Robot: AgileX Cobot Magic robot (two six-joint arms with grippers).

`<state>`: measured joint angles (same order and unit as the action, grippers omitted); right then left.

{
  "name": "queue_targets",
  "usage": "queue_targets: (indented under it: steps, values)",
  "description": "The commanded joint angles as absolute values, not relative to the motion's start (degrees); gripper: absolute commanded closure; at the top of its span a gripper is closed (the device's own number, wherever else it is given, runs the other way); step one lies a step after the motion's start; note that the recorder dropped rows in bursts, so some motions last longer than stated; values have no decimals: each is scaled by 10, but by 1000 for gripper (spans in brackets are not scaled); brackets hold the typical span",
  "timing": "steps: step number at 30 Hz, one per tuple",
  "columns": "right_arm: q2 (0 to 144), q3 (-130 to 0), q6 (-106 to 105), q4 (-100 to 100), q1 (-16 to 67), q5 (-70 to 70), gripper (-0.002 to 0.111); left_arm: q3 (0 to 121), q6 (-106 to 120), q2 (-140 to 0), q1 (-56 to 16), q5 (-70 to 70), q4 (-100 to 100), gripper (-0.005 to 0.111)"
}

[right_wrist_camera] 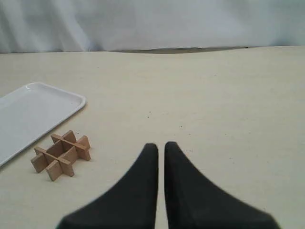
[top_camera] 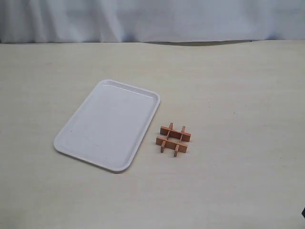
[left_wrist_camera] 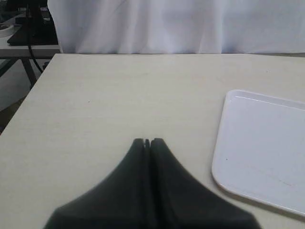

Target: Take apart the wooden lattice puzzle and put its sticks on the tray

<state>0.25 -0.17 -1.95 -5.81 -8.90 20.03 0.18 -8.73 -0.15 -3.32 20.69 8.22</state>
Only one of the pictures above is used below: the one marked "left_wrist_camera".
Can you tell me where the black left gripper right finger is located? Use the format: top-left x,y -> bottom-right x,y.
150,138 -> 260,229

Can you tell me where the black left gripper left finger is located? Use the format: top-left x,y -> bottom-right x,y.
45,139 -> 150,229

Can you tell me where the white plastic tray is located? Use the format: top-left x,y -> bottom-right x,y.
212,90 -> 305,216

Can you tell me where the white curtain backdrop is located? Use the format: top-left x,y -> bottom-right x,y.
48,0 -> 305,54

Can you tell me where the grey side table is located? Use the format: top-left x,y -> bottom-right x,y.
0,41 -> 61,88

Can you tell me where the black monitor stand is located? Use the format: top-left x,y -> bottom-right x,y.
5,0 -> 58,46

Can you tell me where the black cable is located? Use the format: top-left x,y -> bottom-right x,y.
27,4 -> 44,73

